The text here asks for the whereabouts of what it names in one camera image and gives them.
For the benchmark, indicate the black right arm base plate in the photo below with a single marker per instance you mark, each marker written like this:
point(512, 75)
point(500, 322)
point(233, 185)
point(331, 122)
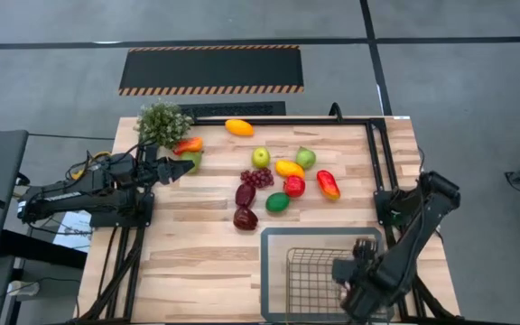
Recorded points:
point(381, 198)

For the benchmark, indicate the green avocado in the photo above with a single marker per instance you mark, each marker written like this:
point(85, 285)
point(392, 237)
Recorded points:
point(277, 202)

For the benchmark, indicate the grey bordered table mat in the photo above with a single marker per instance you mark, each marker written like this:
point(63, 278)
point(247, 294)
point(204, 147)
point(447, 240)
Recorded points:
point(263, 271)

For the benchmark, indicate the black ribbed floor mat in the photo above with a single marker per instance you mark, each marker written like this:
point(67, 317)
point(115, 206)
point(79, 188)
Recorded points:
point(233, 108)

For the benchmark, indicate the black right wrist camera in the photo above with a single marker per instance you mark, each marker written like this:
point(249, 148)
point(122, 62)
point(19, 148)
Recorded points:
point(343, 271)

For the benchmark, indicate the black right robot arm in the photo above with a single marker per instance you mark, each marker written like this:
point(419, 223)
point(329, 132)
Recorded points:
point(404, 253)

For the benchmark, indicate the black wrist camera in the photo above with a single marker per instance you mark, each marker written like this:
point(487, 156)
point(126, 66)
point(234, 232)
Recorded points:
point(343, 271)
point(150, 154)

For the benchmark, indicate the black hazard striped floor mat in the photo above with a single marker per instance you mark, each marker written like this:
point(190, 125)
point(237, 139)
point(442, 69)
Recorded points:
point(210, 70)

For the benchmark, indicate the yellow orange mango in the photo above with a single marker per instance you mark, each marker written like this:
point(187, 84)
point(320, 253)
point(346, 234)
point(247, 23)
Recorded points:
point(239, 127)
point(289, 169)

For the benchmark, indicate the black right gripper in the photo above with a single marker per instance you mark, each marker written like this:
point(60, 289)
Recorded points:
point(350, 282)

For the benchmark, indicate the bright red fruit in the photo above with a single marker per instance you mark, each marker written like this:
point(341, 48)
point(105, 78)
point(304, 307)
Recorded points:
point(294, 186)

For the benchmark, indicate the red yellow mango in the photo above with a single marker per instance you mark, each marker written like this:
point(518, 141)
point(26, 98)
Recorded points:
point(328, 185)

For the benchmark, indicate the white power adapter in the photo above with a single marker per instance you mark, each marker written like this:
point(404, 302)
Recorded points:
point(23, 288)

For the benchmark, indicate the green pear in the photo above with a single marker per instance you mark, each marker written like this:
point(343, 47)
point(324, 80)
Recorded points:
point(191, 156)

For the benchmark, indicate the green potted plant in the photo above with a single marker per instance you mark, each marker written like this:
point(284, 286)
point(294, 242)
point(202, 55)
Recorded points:
point(163, 124)

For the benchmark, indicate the green apple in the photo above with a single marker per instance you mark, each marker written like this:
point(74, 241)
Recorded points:
point(261, 157)
point(305, 158)

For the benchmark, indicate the red orange mango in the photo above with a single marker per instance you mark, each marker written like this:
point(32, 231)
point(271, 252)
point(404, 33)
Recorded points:
point(188, 145)

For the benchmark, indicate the dark red fruit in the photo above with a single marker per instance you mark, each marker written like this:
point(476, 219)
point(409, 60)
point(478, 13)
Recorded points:
point(245, 195)
point(245, 219)

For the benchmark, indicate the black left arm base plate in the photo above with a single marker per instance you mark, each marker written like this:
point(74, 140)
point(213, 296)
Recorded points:
point(142, 217)

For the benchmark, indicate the red grape bunch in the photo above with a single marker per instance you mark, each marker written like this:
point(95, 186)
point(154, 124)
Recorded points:
point(257, 178)

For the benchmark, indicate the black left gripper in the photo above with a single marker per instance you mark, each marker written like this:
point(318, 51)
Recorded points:
point(158, 171)

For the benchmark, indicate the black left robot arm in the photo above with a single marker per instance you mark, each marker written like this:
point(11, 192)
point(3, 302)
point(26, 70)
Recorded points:
point(61, 198)

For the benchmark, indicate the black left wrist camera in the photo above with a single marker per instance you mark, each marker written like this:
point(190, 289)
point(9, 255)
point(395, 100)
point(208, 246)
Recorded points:
point(150, 154)

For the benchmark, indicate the white printed paper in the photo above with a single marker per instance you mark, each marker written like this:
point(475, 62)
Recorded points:
point(76, 234)

